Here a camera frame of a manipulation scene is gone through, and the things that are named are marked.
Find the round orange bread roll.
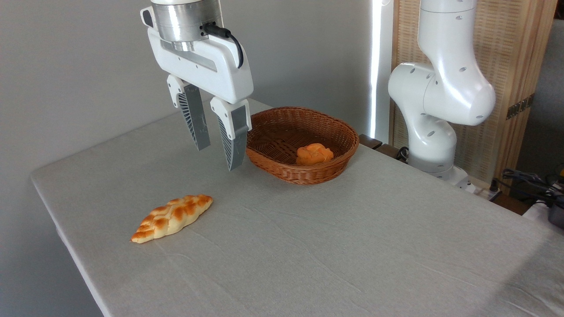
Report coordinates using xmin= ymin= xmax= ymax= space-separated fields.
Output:
xmin=296 ymin=143 xmax=334 ymax=166

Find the brown wicker basket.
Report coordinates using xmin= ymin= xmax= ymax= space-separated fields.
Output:
xmin=245 ymin=107 xmax=360 ymax=185

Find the dark brown wooden furniture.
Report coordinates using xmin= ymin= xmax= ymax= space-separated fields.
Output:
xmin=359 ymin=134 xmax=408 ymax=162

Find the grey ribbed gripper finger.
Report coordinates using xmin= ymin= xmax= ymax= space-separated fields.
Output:
xmin=210 ymin=97 xmax=253 ymax=172
xmin=166 ymin=74 xmax=212 ymax=151

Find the long braided bread loaf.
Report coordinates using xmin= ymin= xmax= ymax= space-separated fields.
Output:
xmin=130 ymin=194 xmax=214 ymax=244

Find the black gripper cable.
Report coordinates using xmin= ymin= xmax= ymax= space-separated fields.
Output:
xmin=202 ymin=22 xmax=244 ymax=69

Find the grey tablecloth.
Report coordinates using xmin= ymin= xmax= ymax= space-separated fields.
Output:
xmin=30 ymin=98 xmax=564 ymax=317

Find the black cable bundle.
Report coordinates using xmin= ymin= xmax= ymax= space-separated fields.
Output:
xmin=490 ymin=169 xmax=564 ymax=207

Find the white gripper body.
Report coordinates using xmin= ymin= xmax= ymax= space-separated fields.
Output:
xmin=147 ymin=27 xmax=255 ymax=105

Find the dark metal screen hinge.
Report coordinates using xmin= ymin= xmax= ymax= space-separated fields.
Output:
xmin=506 ymin=94 xmax=535 ymax=120

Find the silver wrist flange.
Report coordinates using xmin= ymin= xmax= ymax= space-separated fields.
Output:
xmin=151 ymin=0 xmax=224 ymax=52

